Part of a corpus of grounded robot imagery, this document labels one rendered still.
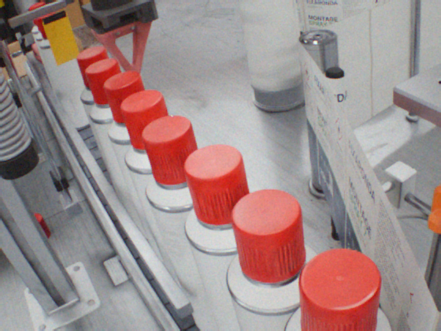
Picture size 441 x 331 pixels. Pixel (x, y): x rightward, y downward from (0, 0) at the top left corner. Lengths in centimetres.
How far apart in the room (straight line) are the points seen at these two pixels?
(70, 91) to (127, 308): 39
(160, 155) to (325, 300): 15
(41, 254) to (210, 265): 27
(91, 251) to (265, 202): 42
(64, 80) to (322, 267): 63
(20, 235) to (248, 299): 31
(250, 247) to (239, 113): 51
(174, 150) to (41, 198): 50
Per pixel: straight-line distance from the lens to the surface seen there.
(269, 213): 21
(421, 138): 62
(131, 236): 40
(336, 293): 17
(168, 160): 28
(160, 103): 32
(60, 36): 53
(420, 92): 17
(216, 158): 25
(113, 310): 53
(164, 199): 29
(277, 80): 66
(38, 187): 78
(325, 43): 43
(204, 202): 24
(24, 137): 31
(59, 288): 53
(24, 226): 47
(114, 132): 39
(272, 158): 59
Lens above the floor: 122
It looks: 35 degrees down
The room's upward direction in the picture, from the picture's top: 12 degrees counter-clockwise
